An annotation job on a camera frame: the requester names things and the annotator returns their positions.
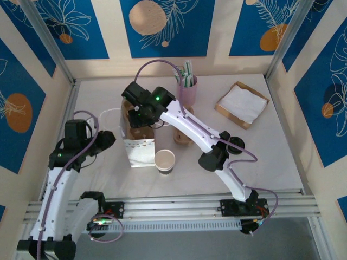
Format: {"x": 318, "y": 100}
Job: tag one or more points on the white paper bag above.
{"x": 141, "y": 154}

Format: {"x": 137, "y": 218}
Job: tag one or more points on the green striped straw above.
{"x": 187, "y": 73}
{"x": 191, "y": 73}

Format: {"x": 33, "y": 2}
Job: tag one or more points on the black white paper cup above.
{"x": 164, "y": 159}

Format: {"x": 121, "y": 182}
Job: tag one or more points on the white paper napkins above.
{"x": 244, "y": 104}

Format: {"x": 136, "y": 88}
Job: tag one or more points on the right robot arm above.
{"x": 187, "y": 127}

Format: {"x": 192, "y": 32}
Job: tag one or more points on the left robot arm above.
{"x": 57, "y": 205}

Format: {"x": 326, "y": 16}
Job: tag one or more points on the green printed paper sachet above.
{"x": 183, "y": 78}
{"x": 176, "y": 73}

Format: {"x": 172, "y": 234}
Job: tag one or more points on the pink cylindrical holder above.
{"x": 189, "y": 94}

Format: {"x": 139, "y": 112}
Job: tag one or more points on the brown cardboard napkin tray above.
{"x": 230, "y": 113}

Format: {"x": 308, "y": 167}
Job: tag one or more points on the black plastic cup lid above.
{"x": 239, "y": 143}

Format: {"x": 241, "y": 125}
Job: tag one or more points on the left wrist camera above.
{"x": 95, "y": 125}

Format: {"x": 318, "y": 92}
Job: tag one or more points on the aluminium side rail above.
{"x": 279, "y": 108}
{"x": 71, "y": 108}

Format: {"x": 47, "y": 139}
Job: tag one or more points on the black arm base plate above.
{"x": 119, "y": 210}
{"x": 227, "y": 208}

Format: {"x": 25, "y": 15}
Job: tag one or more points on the aluminium frame rail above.
{"x": 173, "y": 208}

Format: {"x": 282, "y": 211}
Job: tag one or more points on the aluminium frame post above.
{"x": 48, "y": 40}
{"x": 290, "y": 40}

